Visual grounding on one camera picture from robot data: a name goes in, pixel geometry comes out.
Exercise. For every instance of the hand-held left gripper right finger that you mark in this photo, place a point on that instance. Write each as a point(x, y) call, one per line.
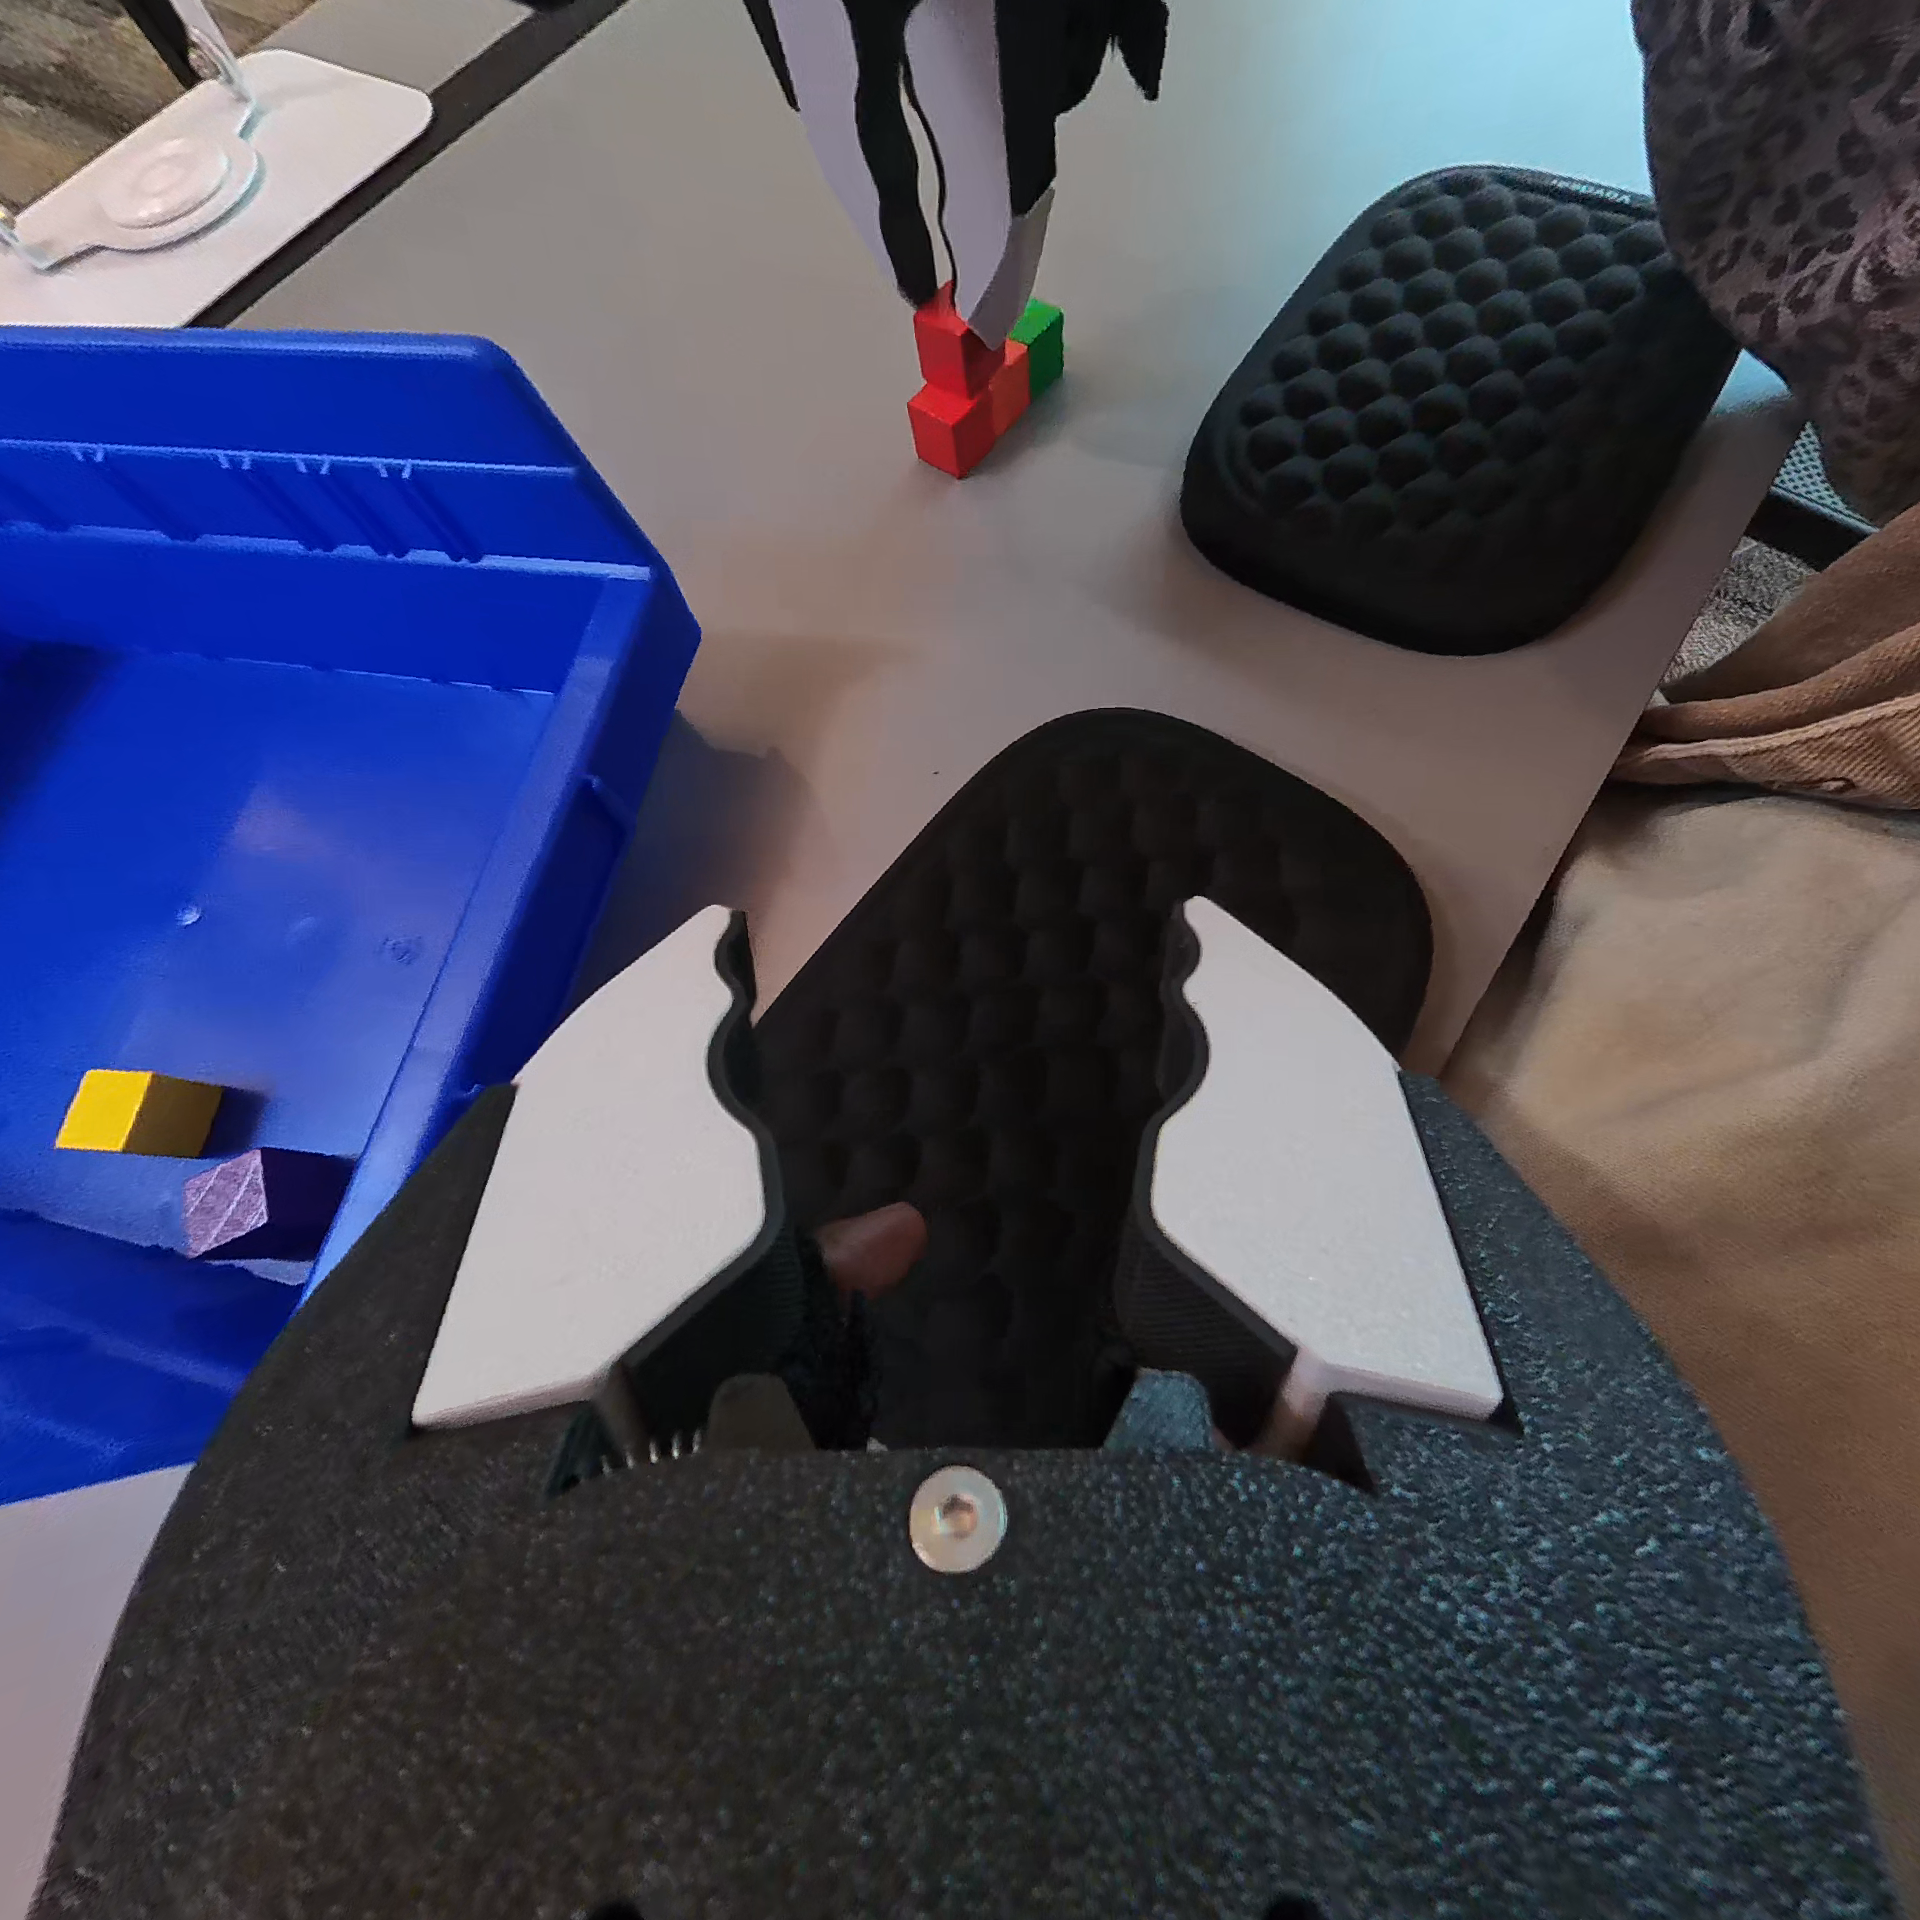
point(1306, 1200)

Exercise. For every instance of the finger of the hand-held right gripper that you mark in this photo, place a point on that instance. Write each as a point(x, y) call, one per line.
point(975, 149)
point(832, 119)

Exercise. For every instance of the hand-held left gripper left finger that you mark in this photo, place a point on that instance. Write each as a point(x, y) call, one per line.
point(599, 1200)

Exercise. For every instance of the red wooden cube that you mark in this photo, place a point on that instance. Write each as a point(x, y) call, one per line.
point(950, 429)
point(1014, 393)
point(946, 340)

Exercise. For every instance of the green wooden cube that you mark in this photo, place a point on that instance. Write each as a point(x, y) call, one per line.
point(1044, 352)

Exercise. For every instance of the purple wooden cube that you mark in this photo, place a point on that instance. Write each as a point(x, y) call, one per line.
point(234, 1207)

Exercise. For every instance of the blue plastic bin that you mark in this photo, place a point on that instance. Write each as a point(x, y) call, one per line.
point(301, 839)

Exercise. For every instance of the yellow wooden cube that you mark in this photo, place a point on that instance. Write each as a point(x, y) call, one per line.
point(136, 1118)

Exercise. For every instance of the person's right forearm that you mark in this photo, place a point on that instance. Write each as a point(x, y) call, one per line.
point(1787, 181)

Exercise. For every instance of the person's left hand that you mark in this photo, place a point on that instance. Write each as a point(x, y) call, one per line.
point(869, 1245)

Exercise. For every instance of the black honeycomb wrist rest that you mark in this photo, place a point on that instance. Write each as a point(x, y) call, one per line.
point(1021, 931)
point(1442, 421)

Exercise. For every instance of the person's tan pants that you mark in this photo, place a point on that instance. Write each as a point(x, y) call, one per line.
point(1724, 974)

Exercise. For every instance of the white document stand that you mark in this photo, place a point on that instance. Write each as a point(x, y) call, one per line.
point(331, 136)

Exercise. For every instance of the black mesh chair part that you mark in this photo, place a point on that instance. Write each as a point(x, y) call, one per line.
point(1815, 494)

